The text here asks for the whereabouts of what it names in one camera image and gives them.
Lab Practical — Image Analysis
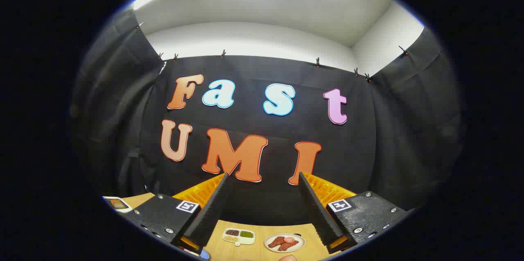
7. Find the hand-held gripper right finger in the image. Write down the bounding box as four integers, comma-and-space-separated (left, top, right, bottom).
298, 172, 412, 254

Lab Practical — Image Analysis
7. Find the white divided dish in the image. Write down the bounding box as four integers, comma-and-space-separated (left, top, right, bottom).
222, 228, 255, 247

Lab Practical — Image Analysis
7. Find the white oval plate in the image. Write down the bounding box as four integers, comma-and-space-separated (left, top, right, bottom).
264, 233, 306, 253

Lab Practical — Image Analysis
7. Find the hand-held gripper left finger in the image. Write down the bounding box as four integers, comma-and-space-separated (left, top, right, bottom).
122, 172, 230, 255

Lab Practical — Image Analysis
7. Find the row of small cloth clips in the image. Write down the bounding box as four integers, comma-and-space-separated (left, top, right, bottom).
136, 21, 410, 83

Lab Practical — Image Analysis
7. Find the white toaster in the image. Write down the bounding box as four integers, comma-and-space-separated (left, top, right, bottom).
102, 196, 133, 214

